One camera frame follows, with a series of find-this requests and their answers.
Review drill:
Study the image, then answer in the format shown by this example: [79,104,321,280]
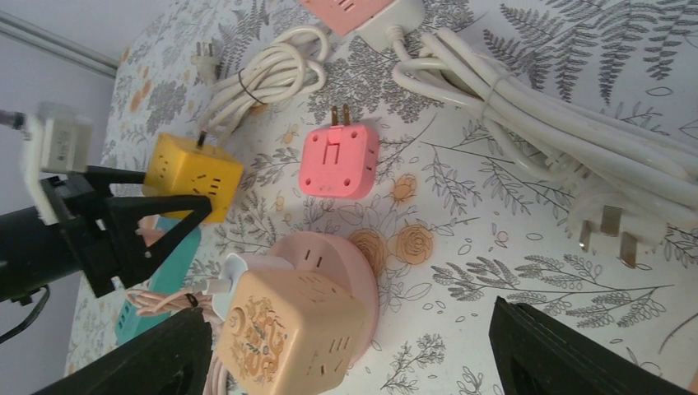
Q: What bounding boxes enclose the floral patterned table mat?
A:
[65,0,698,395]

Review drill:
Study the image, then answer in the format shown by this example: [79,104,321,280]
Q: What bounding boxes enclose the teal power strip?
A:
[114,227,202,346]

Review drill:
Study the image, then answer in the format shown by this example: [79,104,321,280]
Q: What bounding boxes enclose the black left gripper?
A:
[40,165,212,298]

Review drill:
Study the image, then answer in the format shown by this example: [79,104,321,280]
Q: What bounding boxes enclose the pink coiled cable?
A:
[125,277,235,395]

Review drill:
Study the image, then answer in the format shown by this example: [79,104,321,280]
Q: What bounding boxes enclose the white power strip cable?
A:
[190,24,331,146]

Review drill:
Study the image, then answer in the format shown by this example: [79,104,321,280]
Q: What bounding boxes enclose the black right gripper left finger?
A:
[37,308,212,395]

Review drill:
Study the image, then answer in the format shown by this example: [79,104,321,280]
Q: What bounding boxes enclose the round pink power socket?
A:
[267,231,379,364]

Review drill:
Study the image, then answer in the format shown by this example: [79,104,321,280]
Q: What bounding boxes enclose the pink cube socket adapter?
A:
[299,0,393,36]

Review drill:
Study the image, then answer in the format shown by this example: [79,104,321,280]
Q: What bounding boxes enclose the beige cube socket adapter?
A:
[215,269,367,394]

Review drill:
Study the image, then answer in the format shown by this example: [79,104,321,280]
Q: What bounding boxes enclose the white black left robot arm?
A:
[1,166,212,304]

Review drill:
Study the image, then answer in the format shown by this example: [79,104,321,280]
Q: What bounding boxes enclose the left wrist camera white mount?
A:
[21,101,93,225]

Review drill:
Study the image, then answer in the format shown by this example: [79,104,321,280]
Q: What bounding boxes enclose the pink plug adapter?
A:
[298,104,379,200]

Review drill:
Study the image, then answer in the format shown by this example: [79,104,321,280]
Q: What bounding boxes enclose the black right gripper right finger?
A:
[489,297,682,394]

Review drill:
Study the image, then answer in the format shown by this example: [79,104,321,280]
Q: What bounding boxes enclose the white small charger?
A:
[212,253,253,320]

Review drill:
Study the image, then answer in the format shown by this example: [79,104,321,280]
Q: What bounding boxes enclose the yellow cube socket adapter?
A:
[142,133,244,224]

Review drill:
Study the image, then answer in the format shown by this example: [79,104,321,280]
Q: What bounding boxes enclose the white power strip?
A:
[356,0,426,52]

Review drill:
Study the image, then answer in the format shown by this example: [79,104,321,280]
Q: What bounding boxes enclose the left aluminium corner post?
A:
[1,12,119,79]

